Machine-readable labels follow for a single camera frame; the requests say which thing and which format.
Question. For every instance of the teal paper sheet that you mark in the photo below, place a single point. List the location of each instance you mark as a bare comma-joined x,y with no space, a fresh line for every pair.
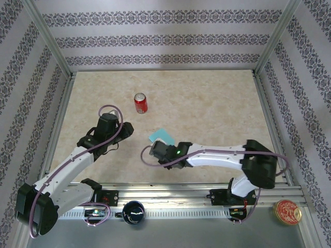
164,135

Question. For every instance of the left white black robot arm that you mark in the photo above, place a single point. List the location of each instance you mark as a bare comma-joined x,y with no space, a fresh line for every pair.
67,168

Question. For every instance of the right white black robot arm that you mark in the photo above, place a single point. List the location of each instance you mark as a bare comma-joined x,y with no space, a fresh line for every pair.
214,156

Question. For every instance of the red cola can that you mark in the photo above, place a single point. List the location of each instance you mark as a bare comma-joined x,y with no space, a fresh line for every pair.
141,103

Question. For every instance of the dark blue cup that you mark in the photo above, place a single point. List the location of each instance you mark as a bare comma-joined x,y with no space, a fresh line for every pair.
133,213

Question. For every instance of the grey metal shelf plate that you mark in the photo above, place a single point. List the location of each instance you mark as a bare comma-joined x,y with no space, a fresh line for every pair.
181,235

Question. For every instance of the small controller circuit board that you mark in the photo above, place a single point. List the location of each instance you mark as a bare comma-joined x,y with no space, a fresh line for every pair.
238,211
94,213

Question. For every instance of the round red gold tin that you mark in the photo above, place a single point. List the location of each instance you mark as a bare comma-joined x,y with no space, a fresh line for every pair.
286,212

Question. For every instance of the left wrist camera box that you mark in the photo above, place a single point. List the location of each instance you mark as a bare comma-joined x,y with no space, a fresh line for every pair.
113,113

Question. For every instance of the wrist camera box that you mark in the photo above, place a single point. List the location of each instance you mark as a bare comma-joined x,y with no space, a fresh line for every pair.
160,141
113,113

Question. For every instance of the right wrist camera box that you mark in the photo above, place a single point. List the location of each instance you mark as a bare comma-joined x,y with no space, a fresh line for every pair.
160,141

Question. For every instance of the wide aluminium base rail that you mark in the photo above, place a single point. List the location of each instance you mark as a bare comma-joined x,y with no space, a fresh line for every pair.
168,196

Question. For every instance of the aluminium side rail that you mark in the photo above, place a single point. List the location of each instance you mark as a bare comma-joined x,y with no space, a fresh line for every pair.
60,116
269,116

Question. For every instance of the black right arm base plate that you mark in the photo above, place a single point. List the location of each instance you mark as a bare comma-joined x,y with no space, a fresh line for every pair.
218,197

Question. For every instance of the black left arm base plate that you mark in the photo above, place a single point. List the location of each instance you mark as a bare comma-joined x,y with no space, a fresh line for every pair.
111,197

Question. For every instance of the aluminium frame post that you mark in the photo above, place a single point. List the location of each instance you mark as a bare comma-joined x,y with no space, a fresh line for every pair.
277,36
47,37

